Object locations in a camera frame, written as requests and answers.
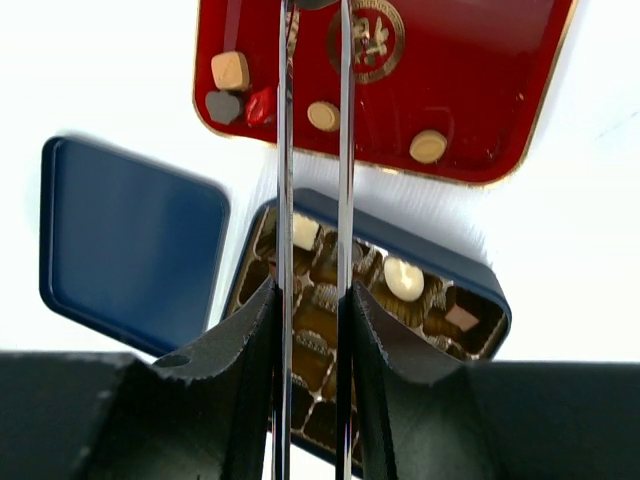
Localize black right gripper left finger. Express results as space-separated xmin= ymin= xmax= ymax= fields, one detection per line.
xmin=1 ymin=280 xmax=277 ymax=479

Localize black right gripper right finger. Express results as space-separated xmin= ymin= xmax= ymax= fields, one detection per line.
xmin=353 ymin=285 xmax=639 ymax=479

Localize metal tongs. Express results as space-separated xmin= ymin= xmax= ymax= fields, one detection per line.
xmin=271 ymin=1 xmax=354 ymax=479

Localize brown square chocolate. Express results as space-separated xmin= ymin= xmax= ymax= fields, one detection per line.
xmin=445 ymin=304 xmax=480 ymax=332

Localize white oval chocolate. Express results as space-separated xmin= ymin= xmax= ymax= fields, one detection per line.
xmin=383 ymin=256 xmax=424 ymax=302

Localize white square chocolate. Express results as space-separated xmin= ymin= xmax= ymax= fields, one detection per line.
xmin=292 ymin=213 xmax=320 ymax=251

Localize red lips chocolate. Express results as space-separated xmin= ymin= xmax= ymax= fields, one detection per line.
xmin=245 ymin=86 xmax=277 ymax=127

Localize grey round chocolate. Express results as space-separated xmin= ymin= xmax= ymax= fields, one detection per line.
xmin=295 ymin=0 xmax=337 ymax=11

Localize blue chocolate tin box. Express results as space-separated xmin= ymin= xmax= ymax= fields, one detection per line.
xmin=219 ymin=187 xmax=513 ymax=479

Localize tan oval chocolate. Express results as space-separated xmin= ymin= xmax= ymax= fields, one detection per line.
xmin=409 ymin=130 xmax=448 ymax=164

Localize grey heart chocolate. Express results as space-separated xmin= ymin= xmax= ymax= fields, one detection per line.
xmin=205 ymin=91 xmax=244 ymax=125

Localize tan fluted chocolate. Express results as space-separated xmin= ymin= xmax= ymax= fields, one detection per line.
xmin=307 ymin=101 xmax=340 ymax=132

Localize tan sweet square chocolate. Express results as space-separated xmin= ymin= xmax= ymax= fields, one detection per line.
xmin=211 ymin=51 xmax=250 ymax=91

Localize blue tin lid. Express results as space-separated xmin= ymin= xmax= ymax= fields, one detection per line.
xmin=39 ymin=136 xmax=230 ymax=357

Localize red tray lid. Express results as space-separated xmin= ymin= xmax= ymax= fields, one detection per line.
xmin=192 ymin=1 xmax=578 ymax=185

